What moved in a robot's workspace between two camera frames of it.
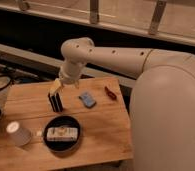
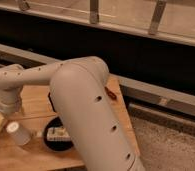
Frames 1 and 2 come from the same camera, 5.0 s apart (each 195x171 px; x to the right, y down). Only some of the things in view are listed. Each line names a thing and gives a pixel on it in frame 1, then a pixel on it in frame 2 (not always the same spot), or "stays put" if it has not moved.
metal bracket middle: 94,16 stays put
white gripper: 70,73 to 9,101
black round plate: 61,121 stays put
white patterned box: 62,134 stays put
